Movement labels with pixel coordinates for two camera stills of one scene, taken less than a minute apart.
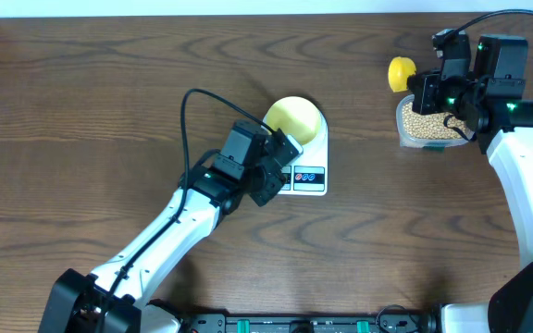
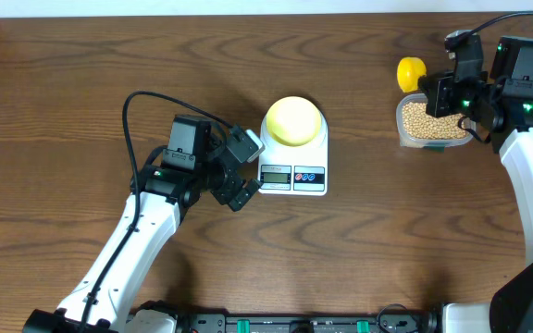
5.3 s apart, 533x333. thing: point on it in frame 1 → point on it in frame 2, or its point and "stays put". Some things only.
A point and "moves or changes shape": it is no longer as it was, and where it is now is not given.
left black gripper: [283, 151] → [231, 186]
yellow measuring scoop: [399, 69] moves or changes shape
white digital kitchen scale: [307, 175] stays put
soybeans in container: [432, 125] stays put
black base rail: [307, 324] stays put
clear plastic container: [425, 130] stays put
